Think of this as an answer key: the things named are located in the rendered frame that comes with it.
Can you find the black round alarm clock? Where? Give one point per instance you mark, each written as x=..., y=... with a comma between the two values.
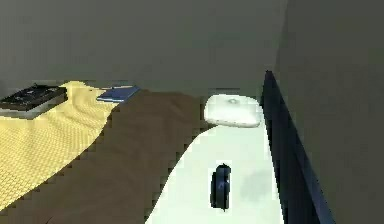
x=220, y=186

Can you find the white pillow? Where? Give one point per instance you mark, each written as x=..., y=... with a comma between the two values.
x=231, y=111

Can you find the bed with dark headboard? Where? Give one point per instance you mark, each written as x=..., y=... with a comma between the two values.
x=240, y=150

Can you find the brown blanket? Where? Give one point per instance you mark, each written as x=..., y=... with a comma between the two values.
x=133, y=150

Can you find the blue book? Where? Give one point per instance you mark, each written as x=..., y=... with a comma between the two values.
x=118, y=93

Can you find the yellow patterned blanket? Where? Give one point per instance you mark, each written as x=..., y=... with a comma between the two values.
x=40, y=140

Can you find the black book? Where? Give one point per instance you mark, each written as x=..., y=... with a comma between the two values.
x=31, y=98

